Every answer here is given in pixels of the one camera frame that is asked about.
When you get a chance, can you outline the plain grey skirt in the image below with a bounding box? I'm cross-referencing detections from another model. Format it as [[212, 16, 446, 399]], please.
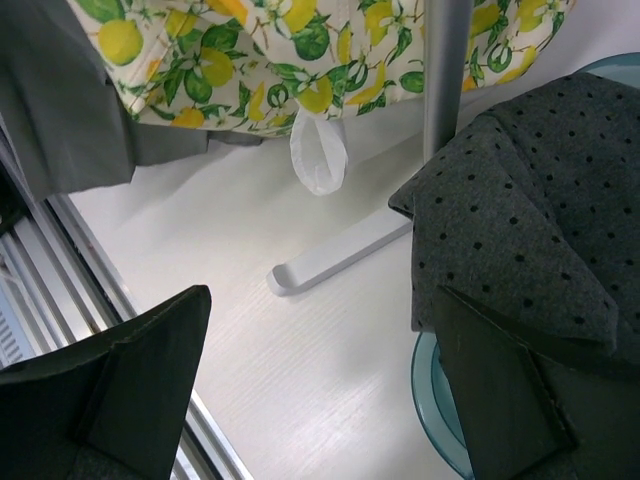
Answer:
[[1, 1, 262, 202]]

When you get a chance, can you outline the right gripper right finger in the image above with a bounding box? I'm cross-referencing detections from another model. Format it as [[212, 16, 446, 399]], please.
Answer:
[[432, 287, 639, 479]]

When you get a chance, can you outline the lemon print skirt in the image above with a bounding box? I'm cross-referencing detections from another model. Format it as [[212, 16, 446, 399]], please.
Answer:
[[74, 0, 581, 197]]

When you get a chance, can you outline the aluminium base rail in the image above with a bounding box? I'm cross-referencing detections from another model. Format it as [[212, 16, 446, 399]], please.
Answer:
[[0, 124, 256, 480]]

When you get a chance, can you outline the clothes rack silver white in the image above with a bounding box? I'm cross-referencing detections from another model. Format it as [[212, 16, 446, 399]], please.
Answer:
[[266, 1, 474, 297]]

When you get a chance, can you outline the blue plastic basket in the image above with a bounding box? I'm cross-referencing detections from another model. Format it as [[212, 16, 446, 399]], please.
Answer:
[[411, 52, 639, 479]]

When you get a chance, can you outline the dark grey dotted skirt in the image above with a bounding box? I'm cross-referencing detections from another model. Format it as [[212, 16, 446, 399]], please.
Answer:
[[389, 73, 639, 364]]

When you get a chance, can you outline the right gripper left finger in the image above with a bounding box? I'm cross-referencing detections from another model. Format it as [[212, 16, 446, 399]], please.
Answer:
[[1, 285, 211, 479]]

